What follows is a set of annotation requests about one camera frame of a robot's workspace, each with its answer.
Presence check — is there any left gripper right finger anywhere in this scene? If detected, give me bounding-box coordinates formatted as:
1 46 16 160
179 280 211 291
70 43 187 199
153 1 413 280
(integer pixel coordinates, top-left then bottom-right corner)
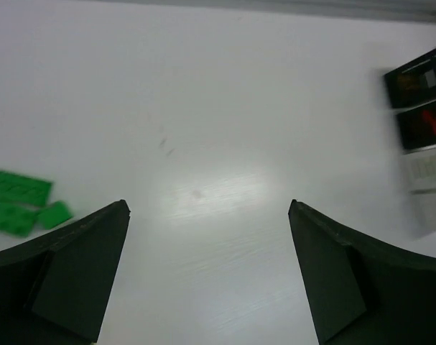
289 200 436 344

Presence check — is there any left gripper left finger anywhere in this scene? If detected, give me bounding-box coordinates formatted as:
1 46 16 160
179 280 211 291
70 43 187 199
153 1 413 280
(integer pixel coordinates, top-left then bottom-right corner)
0 200 130 344

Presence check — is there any red lego brick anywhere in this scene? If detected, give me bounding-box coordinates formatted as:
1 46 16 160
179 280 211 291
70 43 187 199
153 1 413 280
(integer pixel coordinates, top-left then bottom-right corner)
420 109 436 136

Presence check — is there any orange lego plate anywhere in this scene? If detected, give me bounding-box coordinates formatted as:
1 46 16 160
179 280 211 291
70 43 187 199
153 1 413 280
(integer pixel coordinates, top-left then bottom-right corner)
396 73 420 92

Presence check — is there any near white mesh container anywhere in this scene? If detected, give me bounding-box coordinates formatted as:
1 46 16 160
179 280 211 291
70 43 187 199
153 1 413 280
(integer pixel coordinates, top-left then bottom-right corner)
411 191 436 236

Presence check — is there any white mesh container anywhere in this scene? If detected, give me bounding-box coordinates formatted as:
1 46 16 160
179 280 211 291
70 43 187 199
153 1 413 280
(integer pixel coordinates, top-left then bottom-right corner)
403 149 436 190
411 191 436 236

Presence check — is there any black mesh container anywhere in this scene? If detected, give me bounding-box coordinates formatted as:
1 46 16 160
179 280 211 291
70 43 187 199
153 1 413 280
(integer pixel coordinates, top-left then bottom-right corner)
383 48 436 109
396 101 436 151

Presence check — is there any far black mesh container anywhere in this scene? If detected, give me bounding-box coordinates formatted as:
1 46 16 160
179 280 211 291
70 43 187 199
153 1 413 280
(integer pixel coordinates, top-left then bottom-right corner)
383 48 436 109

